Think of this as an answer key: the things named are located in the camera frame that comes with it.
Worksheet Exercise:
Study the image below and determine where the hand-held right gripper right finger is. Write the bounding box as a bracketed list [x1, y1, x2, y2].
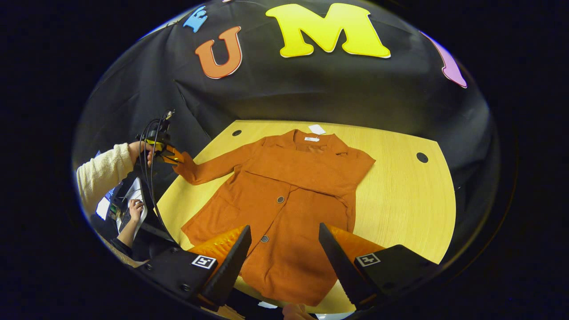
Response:
[318, 222, 441, 307]

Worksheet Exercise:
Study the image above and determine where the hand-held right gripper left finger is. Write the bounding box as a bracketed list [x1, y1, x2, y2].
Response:
[136, 224, 252, 312]

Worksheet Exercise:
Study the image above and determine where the orange knit cardigan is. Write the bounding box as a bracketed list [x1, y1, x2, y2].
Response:
[172, 124, 376, 307]

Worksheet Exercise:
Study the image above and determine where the laptop computer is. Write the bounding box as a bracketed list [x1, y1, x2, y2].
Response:
[96, 177, 148, 235]

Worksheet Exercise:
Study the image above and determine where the black backdrop cloth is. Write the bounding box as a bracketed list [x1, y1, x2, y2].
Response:
[73, 0, 494, 249]

